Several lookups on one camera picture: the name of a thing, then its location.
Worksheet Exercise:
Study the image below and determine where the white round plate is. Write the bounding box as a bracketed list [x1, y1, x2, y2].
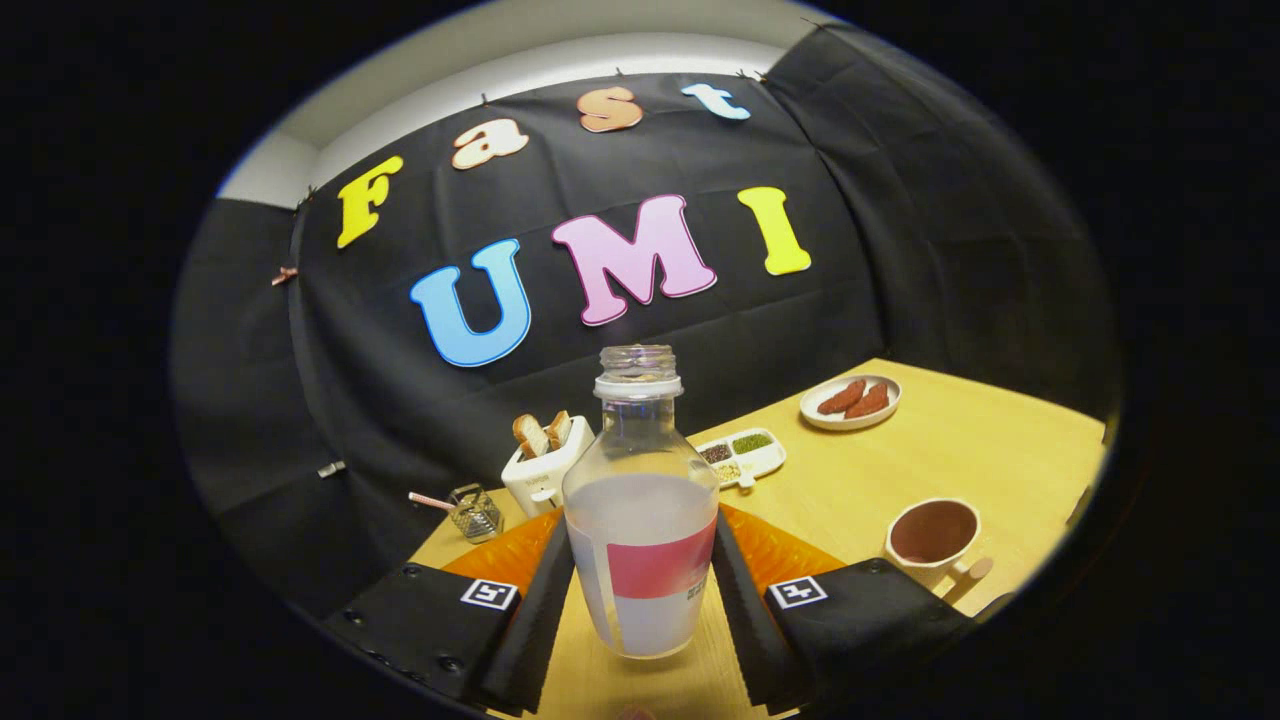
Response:
[799, 374, 903, 432]

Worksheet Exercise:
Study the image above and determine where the black backdrop cloth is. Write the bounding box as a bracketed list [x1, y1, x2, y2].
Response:
[170, 25, 1119, 621]

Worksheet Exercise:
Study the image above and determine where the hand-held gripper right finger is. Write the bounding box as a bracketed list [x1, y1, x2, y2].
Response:
[712, 503, 976, 717]

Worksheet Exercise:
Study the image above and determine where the wooden table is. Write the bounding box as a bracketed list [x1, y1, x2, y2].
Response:
[410, 358, 1109, 720]

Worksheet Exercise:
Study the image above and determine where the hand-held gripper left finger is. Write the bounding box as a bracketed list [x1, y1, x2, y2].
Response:
[322, 508, 578, 717]

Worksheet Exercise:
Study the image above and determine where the white divided seed dish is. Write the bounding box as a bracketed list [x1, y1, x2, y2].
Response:
[696, 428, 788, 491]

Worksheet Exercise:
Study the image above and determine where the clear juice bottle red label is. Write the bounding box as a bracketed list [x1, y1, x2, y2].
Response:
[562, 344, 721, 661]

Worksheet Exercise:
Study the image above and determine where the small faceted glass jar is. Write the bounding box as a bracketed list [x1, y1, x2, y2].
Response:
[447, 484, 503, 544]

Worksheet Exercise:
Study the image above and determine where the cream cup wooden handle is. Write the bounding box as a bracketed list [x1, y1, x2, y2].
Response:
[884, 498, 994, 591]

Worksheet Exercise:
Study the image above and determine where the white toaster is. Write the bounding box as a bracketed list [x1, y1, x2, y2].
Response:
[501, 415, 596, 518]

